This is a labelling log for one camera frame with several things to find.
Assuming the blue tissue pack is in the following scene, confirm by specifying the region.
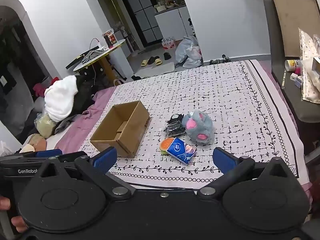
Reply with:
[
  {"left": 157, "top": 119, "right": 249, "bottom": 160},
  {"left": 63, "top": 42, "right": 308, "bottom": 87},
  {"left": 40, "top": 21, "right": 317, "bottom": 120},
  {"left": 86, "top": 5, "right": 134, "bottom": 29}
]
[{"left": 166, "top": 138, "right": 196, "bottom": 165}]

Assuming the black shiny packaged item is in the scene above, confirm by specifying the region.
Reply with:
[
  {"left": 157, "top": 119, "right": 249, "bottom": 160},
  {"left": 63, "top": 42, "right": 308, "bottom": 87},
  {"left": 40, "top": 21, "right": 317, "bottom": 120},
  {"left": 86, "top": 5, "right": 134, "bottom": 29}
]
[{"left": 164, "top": 120, "right": 185, "bottom": 138}]

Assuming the orange burger plush toy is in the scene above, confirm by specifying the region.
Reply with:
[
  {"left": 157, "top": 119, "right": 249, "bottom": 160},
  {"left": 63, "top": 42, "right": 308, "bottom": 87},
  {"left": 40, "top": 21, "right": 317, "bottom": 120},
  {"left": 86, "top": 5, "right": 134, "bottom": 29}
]
[{"left": 159, "top": 137, "right": 175, "bottom": 155}]

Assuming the black stitched fabric pouch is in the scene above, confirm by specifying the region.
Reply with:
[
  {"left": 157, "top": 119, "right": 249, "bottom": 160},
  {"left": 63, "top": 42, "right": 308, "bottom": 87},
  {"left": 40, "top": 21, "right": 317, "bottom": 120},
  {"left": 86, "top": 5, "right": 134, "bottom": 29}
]
[{"left": 167, "top": 114, "right": 184, "bottom": 124}]

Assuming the person's left hand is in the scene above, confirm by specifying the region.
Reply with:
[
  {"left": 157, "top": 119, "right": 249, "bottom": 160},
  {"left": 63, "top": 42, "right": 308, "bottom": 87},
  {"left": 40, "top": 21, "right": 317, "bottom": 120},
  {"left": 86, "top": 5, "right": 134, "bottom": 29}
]
[{"left": 0, "top": 195, "right": 28, "bottom": 234}]

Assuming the purple bed sheet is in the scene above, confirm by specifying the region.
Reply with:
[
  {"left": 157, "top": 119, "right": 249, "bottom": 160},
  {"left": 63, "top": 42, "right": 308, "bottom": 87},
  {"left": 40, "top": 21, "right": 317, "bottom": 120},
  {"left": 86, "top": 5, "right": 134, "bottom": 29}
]
[{"left": 55, "top": 87, "right": 116, "bottom": 154}]

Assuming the brown cardboard box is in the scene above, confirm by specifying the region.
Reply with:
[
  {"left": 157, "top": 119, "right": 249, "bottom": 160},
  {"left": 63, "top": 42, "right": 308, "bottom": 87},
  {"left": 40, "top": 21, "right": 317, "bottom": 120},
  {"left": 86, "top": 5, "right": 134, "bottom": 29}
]
[{"left": 90, "top": 101, "right": 150, "bottom": 158}]

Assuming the white patterned bed cover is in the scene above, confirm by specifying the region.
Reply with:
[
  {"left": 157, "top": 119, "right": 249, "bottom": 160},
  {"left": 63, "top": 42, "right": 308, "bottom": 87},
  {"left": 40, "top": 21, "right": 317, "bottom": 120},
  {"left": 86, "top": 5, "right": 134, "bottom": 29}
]
[{"left": 75, "top": 59, "right": 304, "bottom": 189}]

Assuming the round white yellow table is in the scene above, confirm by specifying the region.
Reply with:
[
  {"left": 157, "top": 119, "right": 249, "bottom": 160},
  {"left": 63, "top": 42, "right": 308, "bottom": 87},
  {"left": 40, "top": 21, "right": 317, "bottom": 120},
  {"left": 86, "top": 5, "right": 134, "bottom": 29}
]
[{"left": 73, "top": 39, "right": 125, "bottom": 83}]

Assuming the black dumbbell set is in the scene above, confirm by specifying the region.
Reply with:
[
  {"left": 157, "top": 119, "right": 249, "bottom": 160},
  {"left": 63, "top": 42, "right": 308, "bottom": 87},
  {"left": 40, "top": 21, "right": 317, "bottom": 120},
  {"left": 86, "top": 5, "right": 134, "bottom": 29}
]
[{"left": 209, "top": 54, "right": 231, "bottom": 64}]

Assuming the white plastic bag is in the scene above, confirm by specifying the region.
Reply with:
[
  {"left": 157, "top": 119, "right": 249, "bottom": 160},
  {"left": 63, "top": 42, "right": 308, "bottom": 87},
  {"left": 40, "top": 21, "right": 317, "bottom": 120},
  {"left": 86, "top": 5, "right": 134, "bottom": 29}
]
[{"left": 183, "top": 46, "right": 202, "bottom": 69}]

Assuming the yellow slipper right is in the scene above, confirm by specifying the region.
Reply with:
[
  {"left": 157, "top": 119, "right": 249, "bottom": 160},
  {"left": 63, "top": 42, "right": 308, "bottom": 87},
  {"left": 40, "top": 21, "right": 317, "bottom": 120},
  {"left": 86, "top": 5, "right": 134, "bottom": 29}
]
[{"left": 155, "top": 58, "right": 163, "bottom": 66}]

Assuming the patterned gift bag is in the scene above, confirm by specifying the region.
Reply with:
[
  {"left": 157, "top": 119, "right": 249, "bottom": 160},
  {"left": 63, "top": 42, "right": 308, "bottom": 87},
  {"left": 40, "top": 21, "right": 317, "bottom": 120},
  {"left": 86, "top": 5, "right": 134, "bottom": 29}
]
[{"left": 299, "top": 28, "right": 319, "bottom": 105}]

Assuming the grey plastic bag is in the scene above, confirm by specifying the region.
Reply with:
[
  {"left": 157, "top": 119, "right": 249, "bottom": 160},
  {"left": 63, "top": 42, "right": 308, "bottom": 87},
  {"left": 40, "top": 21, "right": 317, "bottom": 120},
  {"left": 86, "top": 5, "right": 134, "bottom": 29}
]
[{"left": 175, "top": 36, "right": 198, "bottom": 62}]

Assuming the yellow white cup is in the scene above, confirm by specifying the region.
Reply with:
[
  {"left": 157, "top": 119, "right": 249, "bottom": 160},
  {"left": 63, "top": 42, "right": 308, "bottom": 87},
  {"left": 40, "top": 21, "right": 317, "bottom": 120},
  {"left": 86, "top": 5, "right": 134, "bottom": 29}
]
[{"left": 285, "top": 60, "right": 300, "bottom": 72}]

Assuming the black slipper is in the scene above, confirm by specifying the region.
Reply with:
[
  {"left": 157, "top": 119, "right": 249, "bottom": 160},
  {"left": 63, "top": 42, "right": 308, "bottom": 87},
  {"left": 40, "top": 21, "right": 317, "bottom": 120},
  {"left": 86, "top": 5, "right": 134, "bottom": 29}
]
[{"left": 163, "top": 52, "right": 171, "bottom": 60}]

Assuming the red snack box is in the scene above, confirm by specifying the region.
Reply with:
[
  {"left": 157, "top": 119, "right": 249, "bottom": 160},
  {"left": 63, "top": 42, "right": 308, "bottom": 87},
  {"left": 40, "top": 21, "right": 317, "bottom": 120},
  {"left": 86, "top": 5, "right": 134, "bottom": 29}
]
[{"left": 103, "top": 29, "right": 117, "bottom": 48}]

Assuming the pack of water bottles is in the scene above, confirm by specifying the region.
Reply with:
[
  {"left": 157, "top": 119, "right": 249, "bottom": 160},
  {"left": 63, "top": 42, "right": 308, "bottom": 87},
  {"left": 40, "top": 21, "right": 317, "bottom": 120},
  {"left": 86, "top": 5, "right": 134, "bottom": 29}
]
[{"left": 162, "top": 37, "right": 176, "bottom": 50}]

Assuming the white kitchen cabinet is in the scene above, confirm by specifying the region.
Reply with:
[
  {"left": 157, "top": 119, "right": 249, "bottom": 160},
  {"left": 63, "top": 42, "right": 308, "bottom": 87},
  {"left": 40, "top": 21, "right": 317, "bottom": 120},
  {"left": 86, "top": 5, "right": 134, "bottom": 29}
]
[{"left": 155, "top": 6, "right": 193, "bottom": 41}]

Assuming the dark grey chair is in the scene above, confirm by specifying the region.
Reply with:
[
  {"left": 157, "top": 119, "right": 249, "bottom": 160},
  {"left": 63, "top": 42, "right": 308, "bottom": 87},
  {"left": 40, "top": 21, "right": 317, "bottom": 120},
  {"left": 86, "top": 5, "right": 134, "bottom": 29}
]
[{"left": 264, "top": 0, "right": 319, "bottom": 154}]

